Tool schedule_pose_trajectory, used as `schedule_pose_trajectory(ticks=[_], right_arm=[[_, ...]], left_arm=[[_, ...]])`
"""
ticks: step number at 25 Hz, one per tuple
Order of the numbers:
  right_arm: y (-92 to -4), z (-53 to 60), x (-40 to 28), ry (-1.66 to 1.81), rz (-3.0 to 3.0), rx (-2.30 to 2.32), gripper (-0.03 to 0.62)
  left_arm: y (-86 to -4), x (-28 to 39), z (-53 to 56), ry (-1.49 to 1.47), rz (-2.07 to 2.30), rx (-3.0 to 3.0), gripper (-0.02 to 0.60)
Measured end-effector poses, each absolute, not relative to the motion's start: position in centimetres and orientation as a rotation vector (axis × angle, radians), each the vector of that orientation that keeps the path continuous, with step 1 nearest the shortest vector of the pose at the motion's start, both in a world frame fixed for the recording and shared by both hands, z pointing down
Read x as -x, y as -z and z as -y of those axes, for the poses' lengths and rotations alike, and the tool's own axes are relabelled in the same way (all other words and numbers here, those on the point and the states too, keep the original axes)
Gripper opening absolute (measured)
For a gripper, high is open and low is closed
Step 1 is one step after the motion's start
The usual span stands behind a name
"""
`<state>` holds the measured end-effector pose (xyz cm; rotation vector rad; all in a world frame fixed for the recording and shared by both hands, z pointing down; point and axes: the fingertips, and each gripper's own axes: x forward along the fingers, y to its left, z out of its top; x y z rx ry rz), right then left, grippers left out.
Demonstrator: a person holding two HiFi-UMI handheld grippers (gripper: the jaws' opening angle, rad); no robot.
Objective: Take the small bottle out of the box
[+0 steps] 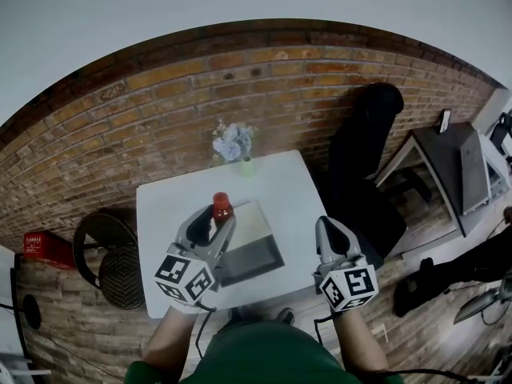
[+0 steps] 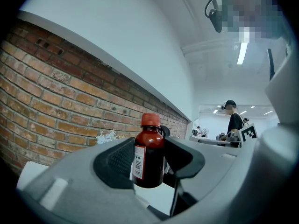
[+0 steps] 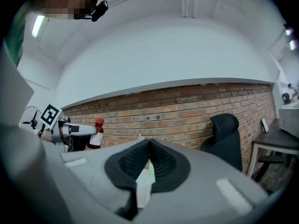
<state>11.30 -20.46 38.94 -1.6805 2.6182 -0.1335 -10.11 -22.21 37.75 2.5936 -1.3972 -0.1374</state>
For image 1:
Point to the light green vase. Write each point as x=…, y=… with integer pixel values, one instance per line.
x=246, y=169

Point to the white grey printer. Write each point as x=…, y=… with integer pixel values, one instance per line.
x=474, y=166

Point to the black round stand base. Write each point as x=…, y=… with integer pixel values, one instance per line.
x=32, y=310

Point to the small black device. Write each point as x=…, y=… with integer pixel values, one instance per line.
x=501, y=130

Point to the person's right forearm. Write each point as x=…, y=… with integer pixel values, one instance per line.
x=360, y=346

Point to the black office chair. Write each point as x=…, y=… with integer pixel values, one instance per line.
x=356, y=198

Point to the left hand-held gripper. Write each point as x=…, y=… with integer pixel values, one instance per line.
x=180, y=274

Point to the small black picture frame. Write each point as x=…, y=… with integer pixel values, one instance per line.
x=445, y=121

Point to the dark desk white legs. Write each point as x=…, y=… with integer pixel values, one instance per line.
x=440, y=150

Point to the light wooden strip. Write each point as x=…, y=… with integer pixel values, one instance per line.
x=380, y=333

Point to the person's right shoe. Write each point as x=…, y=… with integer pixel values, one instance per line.
x=286, y=316

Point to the person's green shirt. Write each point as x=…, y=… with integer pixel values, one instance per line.
x=256, y=354

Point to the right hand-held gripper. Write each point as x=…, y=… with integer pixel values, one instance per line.
x=352, y=286

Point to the person's left forearm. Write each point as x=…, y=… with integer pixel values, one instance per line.
x=168, y=338

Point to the red plastic cap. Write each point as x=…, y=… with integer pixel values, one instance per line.
x=222, y=210

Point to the grey tray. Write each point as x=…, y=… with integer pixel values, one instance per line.
x=252, y=230

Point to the red box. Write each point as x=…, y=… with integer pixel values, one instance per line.
x=48, y=248

